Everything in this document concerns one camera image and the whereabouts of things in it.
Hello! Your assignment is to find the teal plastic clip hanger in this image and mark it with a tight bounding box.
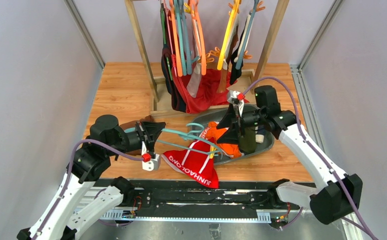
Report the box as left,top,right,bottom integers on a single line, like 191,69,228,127
124,122,226,158

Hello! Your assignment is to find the red underwear white trim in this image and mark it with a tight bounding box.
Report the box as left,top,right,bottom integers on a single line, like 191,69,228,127
162,140,219,189

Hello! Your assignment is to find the blue-grey plastic clip hanger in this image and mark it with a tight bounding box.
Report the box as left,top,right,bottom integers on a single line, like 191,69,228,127
234,0,266,70

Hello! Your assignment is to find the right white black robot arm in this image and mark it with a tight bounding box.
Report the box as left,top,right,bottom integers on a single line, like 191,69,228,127
217,85,363,225

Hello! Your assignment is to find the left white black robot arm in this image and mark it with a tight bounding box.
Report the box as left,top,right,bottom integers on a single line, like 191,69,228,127
16,114,166,240

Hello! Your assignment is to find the dark green underwear in basin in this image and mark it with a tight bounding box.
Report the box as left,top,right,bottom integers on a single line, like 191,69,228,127
238,128,257,155

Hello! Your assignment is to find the orange underwear in basin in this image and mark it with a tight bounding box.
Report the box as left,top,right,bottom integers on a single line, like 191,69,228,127
200,121,244,160

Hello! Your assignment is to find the brown underwear on hanger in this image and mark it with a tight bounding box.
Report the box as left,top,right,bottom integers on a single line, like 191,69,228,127
217,26,239,94

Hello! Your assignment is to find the orange clip hanger with brown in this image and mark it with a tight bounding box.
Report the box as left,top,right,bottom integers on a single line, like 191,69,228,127
209,46,221,57

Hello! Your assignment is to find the teal plastic hanger pair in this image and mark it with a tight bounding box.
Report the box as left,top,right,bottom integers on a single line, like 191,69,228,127
173,0,193,76

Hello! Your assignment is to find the yellow plastic clip hanger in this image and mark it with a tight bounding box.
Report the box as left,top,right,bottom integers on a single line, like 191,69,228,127
216,0,242,71

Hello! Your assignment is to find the orange plastic hanger left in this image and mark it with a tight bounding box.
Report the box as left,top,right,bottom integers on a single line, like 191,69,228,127
169,0,183,77

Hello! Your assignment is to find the orange plastic hanger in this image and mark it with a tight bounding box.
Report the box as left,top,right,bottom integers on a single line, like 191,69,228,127
187,0,214,76
169,0,183,77

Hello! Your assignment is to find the orange plastic hanger right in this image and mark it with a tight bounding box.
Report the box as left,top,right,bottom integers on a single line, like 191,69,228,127
187,0,214,76

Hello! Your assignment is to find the brown cloth on table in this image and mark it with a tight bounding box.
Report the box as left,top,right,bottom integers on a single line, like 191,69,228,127
119,115,155,156

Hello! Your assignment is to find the wooden clothes rack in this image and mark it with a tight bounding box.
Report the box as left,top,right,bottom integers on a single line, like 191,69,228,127
125,0,289,118

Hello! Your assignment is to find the grey plastic basin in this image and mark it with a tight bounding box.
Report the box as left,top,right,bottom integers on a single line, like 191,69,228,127
191,108,275,166

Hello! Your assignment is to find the large red garment hanging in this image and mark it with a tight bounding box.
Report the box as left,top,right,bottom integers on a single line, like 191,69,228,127
170,54,250,115

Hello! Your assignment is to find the dark navy garment hanging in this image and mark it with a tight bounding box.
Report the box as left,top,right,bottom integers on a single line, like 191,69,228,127
160,0,187,113

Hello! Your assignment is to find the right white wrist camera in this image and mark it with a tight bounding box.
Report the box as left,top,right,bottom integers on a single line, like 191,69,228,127
227,90,245,105

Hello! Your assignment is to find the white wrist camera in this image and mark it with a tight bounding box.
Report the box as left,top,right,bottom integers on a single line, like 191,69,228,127
227,90,245,105
142,153,161,172

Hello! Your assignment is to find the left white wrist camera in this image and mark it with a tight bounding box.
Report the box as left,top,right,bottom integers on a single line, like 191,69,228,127
142,153,161,172

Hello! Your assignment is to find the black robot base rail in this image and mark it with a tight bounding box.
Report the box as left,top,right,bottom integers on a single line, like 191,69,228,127
80,178,317,229

